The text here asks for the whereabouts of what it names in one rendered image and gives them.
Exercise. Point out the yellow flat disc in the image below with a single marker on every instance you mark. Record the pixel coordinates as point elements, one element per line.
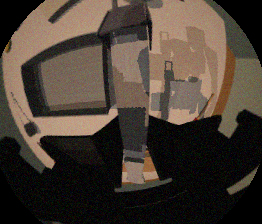
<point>8,46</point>

